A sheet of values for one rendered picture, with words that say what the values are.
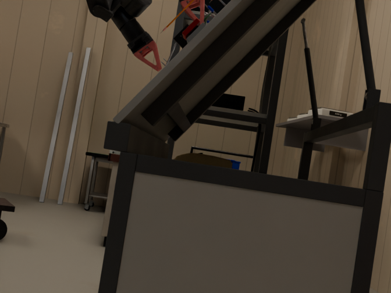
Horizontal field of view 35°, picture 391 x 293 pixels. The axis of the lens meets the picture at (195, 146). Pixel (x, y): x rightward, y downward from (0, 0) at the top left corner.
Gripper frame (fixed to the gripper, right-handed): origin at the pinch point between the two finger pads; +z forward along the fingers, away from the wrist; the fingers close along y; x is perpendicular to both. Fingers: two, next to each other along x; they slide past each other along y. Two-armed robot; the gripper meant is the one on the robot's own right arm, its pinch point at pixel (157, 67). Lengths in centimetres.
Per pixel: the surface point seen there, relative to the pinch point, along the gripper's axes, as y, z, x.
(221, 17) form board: -30.8, 4.6, -19.7
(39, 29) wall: 707, -270, 135
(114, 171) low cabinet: 342, -10, 94
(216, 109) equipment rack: 95, 13, -6
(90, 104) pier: 702, -137, 137
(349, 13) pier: 496, -14, -182
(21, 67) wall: 702, -239, 188
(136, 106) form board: -31.7, 10.0, 8.0
